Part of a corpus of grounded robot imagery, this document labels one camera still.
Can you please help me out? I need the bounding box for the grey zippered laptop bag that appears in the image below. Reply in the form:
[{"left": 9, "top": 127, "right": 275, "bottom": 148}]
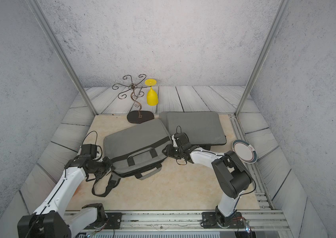
[{"left": 92, "top": 119, "right": 172, "bottom": 197}]

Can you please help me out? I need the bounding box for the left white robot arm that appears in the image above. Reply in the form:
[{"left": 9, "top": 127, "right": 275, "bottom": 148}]
[{"left": 17, "top": 157, "right": 112, "bottom": 238}]

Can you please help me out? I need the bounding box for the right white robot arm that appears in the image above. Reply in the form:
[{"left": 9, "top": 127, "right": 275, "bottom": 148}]
[{"left": 163, "top": 133, "right": 258, "bottom": 226}]

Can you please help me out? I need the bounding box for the yellow plastic wine glass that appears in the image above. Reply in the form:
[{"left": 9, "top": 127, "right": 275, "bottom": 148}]
[{"left": 145, "top": 79, "right": 159, "bottom": 106}]

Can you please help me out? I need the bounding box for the white plate green rim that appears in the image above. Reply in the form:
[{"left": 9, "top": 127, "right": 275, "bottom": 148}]
[{"left": 232, "top": 140, "right": 258, "bottom": 164}]

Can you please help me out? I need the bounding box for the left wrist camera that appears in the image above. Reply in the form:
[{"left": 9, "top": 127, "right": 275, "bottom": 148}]
[{"left": 80, "top": 144, "right": 98, "bottom": 160}]

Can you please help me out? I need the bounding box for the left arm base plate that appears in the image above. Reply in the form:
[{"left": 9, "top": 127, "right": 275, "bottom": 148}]
[{"left": 86, "top": 212, "right": 122, "bottom": 230}]

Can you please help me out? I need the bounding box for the aluminium front rail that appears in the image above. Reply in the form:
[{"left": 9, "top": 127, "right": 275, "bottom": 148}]
[{"left": 76, "top": 210, "right": 293, "bottom": 238}]

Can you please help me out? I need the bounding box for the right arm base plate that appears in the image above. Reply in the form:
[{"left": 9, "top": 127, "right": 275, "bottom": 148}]
[{"left": 200, "top": 212, "right": 245, "bottom": 230}]

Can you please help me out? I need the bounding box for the copper wire stand dark base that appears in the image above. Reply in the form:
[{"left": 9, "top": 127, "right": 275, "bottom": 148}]
[{"left": 112, "top": 74, "right": 155, "bottom": 124}]

